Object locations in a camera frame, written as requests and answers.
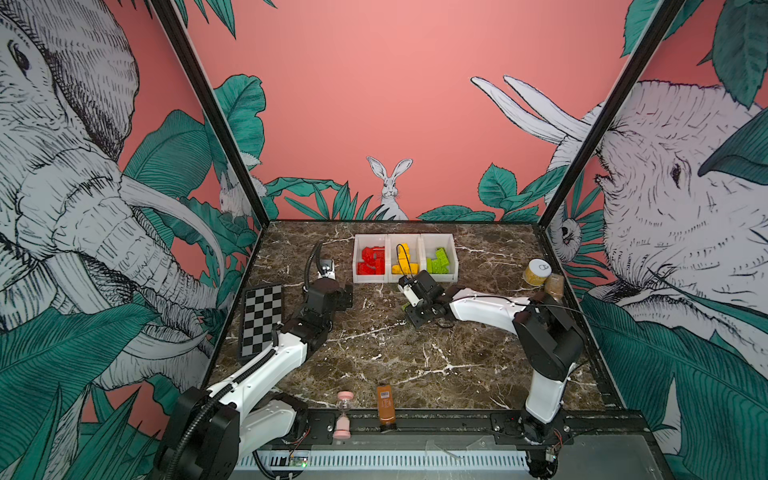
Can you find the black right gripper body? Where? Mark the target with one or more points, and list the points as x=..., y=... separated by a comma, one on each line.
x=421, y=313

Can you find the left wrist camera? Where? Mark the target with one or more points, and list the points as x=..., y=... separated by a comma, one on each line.
x=326, y=268

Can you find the brown orange bottle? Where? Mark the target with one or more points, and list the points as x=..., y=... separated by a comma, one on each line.
x=386, y=408

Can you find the brown spice jar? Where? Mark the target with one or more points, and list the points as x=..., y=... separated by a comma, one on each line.
x=555, y=286

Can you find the yellow tape roll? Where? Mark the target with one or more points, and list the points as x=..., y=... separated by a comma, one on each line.
x=537, y=272

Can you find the green lego brick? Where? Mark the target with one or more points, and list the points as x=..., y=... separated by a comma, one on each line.
x=442, y=257
x=434, y=267

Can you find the red arch lego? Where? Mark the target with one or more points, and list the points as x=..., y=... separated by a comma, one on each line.
x=378, y=265

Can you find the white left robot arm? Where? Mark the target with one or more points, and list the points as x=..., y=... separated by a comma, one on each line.
x=211, y=430

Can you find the red lego brick long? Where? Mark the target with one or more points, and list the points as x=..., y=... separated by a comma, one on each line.
x=364, y=269

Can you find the white middle bin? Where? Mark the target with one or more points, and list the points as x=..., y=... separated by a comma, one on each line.
x=413, y=241

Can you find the red lego stack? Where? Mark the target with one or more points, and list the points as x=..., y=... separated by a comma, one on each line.
x=373, y=253

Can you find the pink hourglass timer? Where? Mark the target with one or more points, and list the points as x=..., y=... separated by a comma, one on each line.
x=342, y=426

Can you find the black white checkerboard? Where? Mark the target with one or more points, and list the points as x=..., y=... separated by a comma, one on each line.
x=263, y=311

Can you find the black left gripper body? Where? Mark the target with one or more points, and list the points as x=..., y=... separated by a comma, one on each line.
x=344, y=298

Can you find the white left bin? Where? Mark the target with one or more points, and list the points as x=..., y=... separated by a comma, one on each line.
x=368, y=240

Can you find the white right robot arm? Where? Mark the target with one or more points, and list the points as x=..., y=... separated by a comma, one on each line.
x=549, y=336

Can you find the white perforated rail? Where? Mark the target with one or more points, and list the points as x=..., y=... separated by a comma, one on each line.
x=408, y=460

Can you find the white right bin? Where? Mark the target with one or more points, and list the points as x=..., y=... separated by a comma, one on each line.
x=430, y=243

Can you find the white bin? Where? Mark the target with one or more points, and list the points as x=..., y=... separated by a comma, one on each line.
x=430, y=243
x=368, y=240
x=413, y=241

